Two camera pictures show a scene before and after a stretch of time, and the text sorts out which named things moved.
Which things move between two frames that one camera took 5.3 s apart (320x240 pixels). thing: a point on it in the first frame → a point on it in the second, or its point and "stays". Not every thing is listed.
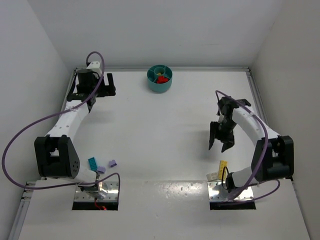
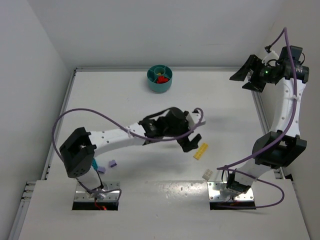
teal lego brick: (92, 164) stays
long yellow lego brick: (223, 163) → (200, 151)
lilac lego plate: (101, 169) stays
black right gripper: (223, 134) → (253, 75)
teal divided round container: (152, 77) stays
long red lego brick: (160, 79) stays
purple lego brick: (113, 163) stays
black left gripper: (106, 89) → (185, 142)
